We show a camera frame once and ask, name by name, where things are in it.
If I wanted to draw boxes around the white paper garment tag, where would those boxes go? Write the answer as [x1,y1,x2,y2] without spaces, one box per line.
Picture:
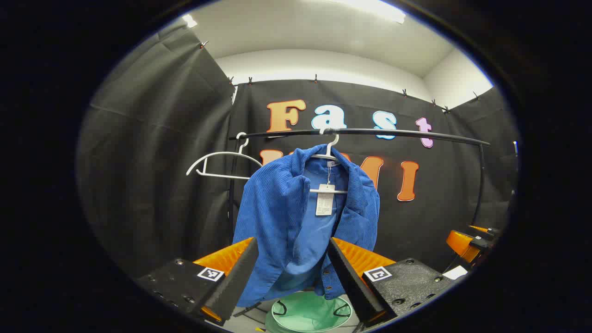
[315,184,336,216]

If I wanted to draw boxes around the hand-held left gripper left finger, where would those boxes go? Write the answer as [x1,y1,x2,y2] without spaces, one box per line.
[136,237,259,327]

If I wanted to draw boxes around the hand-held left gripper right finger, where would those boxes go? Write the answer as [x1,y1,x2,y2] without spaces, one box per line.
[327,237,464,328]

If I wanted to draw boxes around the black clothes rack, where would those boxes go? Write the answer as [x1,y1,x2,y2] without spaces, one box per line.
[227,128,492,318]

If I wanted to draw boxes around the green laundry hamper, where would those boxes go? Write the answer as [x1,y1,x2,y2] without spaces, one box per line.
[265,290,354,333]

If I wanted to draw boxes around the white plastic hanger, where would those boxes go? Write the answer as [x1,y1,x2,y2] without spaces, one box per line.
[186,132,264,181]
[309,129,349,195]

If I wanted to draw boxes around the blue corduroy jacket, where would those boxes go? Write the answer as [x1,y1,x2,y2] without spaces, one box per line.
[231,143,381,308]

